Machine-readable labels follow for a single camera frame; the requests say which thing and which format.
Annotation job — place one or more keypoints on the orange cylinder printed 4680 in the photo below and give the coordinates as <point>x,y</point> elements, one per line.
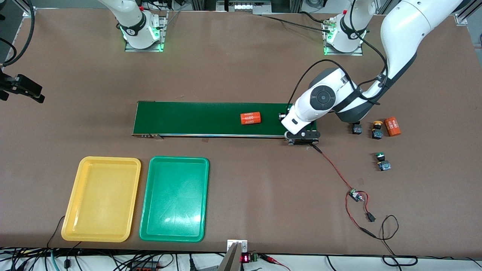
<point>392,127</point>
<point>250,118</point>

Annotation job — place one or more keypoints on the yellow push button switch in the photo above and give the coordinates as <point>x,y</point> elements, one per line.
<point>377,133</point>
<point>357,130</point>

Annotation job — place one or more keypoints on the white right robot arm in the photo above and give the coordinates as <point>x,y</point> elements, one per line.
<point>131,22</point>

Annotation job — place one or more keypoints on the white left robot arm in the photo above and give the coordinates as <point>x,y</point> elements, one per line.
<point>403,34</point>

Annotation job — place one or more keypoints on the tan tape piece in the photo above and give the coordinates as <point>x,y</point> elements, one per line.
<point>206,140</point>

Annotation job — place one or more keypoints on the green belt conveyor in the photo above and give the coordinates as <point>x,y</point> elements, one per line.
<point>188,118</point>

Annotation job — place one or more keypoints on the small speed controller board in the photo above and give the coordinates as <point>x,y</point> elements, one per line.
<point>354,195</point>

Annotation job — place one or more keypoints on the grey control box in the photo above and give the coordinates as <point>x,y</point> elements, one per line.
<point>244,6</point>

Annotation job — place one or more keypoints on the yellow plastic tray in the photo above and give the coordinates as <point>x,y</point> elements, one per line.
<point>99,199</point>

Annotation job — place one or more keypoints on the green plastic tray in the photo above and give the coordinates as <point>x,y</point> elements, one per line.
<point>173,199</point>

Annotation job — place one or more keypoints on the red clip leads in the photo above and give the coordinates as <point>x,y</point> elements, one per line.
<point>275,260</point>

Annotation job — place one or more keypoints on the red digit display module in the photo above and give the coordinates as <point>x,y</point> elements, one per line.
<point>245,258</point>

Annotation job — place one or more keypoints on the black orange power strip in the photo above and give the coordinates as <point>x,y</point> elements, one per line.
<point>147,267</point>

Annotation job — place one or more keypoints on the aluminium corner bracket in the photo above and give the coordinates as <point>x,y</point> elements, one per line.
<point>29,11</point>
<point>461,19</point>

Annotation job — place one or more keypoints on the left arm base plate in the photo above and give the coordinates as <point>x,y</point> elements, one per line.
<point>342,54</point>

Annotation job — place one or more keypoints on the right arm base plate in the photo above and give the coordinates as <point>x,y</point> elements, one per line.
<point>143,49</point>

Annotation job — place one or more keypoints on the aluminium camera mount profile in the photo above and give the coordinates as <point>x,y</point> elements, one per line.
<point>233,259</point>

